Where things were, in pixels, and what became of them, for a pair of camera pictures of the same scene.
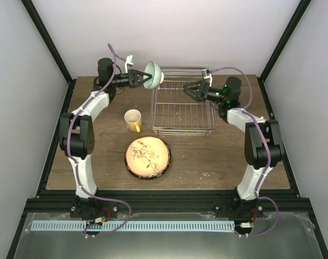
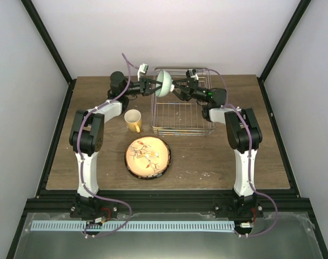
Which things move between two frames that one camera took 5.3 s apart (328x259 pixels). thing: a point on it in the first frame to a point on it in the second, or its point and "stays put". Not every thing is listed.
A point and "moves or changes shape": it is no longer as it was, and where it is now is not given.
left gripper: x=133 y=74 to x=144 y=84
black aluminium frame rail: x=165 y=201 stays put
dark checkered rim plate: x=156 y=175 stays put
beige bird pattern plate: x=147 y=156 stays put
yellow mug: x=133 y=120 stays put
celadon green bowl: x=153 y=69 moves or changes shape
